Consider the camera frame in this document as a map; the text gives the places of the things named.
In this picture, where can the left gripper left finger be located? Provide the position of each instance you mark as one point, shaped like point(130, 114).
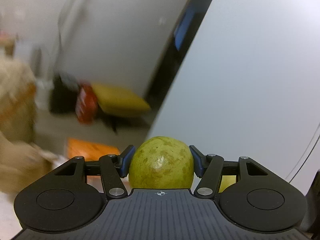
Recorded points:
point(111, 169)

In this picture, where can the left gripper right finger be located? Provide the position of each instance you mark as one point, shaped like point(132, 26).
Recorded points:
point(212, 167)

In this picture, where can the green apple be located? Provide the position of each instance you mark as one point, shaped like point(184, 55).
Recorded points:
point(162, 163)
point(227, 181)

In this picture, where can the orange bag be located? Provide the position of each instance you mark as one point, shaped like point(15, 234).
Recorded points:
point(91, 151)

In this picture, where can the yellow cushion chair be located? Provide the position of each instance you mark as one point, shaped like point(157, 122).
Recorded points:
point(116, 103)

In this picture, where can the red bag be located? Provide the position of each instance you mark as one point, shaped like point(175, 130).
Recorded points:
point(86, 104)

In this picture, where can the black bin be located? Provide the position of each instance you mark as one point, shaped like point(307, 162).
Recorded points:
point(64, 95)

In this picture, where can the brown teddy bear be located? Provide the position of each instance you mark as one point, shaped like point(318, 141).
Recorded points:
point(22, 164)

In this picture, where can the white fluffy blanket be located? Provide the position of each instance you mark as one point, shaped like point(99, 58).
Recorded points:
point(9, 224)

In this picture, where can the beige blanket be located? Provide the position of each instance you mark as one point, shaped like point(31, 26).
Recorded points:
point(18, 109)

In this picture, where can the white cabinet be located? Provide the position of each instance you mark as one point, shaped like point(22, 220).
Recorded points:
point(30, 53)

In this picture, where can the dark door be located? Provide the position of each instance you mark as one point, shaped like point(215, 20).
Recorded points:
point(179, 44)

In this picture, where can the white floor lamp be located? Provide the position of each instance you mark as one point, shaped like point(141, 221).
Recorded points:
point(46, 80)

